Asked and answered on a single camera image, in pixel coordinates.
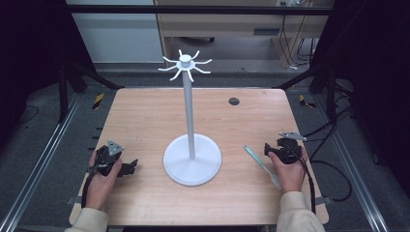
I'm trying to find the black looped floor cable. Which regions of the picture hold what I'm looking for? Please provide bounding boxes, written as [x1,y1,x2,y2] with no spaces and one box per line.
[309,159,354,203]

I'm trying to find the hand-held gripper black cable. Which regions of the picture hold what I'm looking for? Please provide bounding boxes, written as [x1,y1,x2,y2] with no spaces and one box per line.
[283,141,318,215]
[80,164,100,209]

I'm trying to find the white hook rack stand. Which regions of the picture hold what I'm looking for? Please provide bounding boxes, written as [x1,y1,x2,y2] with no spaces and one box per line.
[158,48,223,188]

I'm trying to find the black metal stand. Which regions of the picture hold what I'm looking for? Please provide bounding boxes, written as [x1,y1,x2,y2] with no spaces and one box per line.
[57,61,125,124]
[277,61,342,125]

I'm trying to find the person's right hand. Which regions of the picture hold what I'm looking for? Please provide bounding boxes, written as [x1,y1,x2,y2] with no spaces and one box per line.
[268,146,309,194]

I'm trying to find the hanging black cables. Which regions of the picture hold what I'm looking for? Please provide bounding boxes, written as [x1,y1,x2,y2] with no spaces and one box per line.
[278,1,319,72]

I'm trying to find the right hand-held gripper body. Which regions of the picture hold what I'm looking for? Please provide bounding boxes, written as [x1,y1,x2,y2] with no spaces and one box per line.
[272,130,308,165]

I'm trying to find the aluminium floor rail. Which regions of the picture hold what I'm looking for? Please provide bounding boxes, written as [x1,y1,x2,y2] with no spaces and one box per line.
[312,94,392,232]
[0,92,82,232]

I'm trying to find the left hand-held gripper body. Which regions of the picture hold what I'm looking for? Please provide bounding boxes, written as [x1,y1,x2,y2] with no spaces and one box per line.
[86,139,131,178]

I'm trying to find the black metal crossbar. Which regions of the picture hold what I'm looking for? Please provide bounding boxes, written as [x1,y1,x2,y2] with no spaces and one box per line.
[62,4,337,15]

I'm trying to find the left hand-held gripper black cable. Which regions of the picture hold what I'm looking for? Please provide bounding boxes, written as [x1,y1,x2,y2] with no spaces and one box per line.
[80,164,100,209]

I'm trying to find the right hand-held gripper black cable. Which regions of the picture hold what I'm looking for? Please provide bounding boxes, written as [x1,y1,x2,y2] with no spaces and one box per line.
[283,141,318,215]

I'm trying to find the black floor cable bundle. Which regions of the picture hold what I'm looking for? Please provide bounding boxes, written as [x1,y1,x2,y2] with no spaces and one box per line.
[302,80,356,162]

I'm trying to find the teal handled white spatula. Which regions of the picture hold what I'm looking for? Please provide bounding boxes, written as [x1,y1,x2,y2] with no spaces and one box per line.
[243,144,283,191]

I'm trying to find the yellow black striped tape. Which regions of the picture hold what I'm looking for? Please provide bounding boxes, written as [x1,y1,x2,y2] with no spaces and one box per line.
[92,92,106,110]
[298,94,317,109]

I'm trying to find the white cabinet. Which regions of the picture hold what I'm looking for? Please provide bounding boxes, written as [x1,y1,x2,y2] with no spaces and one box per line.
[66,0,165,64]

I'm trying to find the light wooden desk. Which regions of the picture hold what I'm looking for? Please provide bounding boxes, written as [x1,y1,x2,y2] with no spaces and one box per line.
[154,0,335,70]

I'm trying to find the person's left hand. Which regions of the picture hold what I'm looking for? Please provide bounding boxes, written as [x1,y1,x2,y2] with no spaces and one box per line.
[84,150,124,211]

